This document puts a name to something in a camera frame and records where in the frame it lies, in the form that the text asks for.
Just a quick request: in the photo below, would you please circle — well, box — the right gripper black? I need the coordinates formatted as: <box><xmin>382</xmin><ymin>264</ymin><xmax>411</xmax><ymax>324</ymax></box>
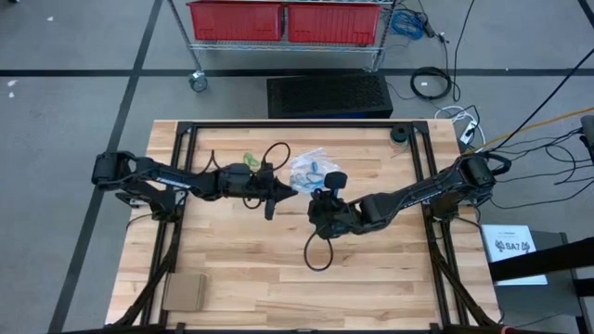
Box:
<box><xmin>308</xmin><ymin>187</ymin><xmax>361</xmax><ymax>240</ymax></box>

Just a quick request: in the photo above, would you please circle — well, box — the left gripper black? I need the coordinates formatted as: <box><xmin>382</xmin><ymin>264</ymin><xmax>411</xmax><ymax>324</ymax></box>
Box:
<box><xmin>220</xmin><ymin>161</ymin><xmax>299</xmax><ymax>204</ymax></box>

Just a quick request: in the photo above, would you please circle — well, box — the clear zip bag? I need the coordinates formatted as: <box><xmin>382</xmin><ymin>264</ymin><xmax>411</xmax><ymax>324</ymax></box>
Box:
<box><xmin>296</xmin><ymin>147</ymin><xmax>342</xmax><ymax>181</ymax></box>
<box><xmin>289</xmin><ymin>167</ymin><xmax>329</xmax><ymax>194</ymax></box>

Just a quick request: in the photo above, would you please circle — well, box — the black perforated case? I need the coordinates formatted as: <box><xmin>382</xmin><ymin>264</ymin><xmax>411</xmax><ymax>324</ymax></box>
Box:
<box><xmin>266</xmin><ymin>72</ymin><xmax>394</xmax><ymax>120</ymax></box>

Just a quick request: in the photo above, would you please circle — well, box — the brown cardboard box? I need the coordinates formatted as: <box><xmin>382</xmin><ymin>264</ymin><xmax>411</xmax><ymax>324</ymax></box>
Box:
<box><xmin>161</xmin><ymin>272</ymin><xmax>209</xmax><ymax>313</ymax></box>

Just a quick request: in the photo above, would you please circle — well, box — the white power strip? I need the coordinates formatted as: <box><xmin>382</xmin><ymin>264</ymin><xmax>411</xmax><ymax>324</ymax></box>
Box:
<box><xmin>458</xmin><ymin>119</ymin><xmax>479</xmax><ymax>145</ymax></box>

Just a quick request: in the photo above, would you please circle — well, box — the red plastic storage bin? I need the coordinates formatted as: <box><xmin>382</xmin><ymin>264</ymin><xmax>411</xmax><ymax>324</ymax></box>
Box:
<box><xmin>286</xmin><ymin>2</ymin><xmax>382</xmax><ymax>46</ymax></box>
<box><xmin>187</xmin><ymin>0</ymin><xmax>285</xmax><ymax>42</ymax></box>

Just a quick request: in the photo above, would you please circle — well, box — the white SA7 booklet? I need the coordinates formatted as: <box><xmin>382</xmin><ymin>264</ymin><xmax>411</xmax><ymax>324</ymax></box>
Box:
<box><xmin>481</xmin><ymin>225</ymin><xmax>549</xmax><ymax>287</ymax></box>

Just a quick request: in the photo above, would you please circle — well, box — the black bar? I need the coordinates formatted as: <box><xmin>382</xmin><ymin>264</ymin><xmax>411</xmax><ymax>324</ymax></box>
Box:
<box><xmin>489</xmin><ymin>236</ymin><xmax>594</xmax><ymax>283</ymax></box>

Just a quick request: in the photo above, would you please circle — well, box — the grey side table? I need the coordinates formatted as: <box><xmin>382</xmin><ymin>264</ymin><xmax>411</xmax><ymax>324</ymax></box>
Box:
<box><xmin>489</xmin><ymin>230</ymin><xmax>587</xmax><ymax>334</ymax></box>

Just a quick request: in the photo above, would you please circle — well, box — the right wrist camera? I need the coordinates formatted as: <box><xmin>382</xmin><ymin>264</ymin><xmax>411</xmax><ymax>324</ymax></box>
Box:
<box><xmin>323</xmin><ymin>171</ymin><xmax>349</xmax><ymax>190</ymax></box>

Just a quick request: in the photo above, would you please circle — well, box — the black left camera cable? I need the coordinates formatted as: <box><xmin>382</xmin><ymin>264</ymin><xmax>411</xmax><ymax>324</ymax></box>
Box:
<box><xmin>203</xmin><ymin>141</ymin><xmax>292</xmax><ymax>176</ymax></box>

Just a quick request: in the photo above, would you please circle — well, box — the black camera cable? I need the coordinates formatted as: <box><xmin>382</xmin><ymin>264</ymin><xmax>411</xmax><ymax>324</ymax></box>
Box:
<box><xmin>203</xmin><ymin>141</ymin><xmax>292</xmax><ymax>176</ymax></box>
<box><xmin>303</xmin><ymin>230</ymin><xmax>335</xmax><ymax>272</ymax></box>

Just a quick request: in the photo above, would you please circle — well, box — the black right camera cable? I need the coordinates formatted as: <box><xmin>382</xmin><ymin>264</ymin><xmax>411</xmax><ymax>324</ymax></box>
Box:
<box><xmin>303</xmin><ymin>230</ymin><xmax>335</xmax><ymax>272</ymax></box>

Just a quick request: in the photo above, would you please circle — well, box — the black cable coil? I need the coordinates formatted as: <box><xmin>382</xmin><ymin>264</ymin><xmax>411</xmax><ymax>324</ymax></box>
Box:
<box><xmin>410</xmin><ymin>66</ymin><xmax>454</xmax><ymax>102</ymax></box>

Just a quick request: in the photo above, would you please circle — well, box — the white cable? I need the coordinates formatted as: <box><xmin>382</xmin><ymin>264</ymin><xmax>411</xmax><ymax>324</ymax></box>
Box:
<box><xmin>433</xmin><ymin>105</ymin><xmax>487</xmax><ymax>146</ymax></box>

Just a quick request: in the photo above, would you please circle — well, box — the blue cable coil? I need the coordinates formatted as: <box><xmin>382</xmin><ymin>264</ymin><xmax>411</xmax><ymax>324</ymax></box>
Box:
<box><xmin>389</xmin><ymin>8</ymin><xmax>429</xmax><ymax>41</ymax></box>

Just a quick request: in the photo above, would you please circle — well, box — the thin black hanging cable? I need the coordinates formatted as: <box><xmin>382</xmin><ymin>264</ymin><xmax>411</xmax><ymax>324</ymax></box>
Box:
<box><xmin>452</xmin><ymin>0</ymin><xmax>477</xmax><ymax>103</ymax></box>

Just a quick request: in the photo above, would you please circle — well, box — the yellow floor cable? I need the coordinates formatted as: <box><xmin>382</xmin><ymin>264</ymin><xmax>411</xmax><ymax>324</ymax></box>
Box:
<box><xmin>477</xmin><ymin>106</ymin><xmax>594</xmax><ymax>150</ymax></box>

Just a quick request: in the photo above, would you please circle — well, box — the thick black cable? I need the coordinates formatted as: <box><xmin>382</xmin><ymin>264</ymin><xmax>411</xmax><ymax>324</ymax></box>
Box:
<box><xmin>489</xmin><ymin>59</ymin><xmax>594</xmax><ymax>153</ymax></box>

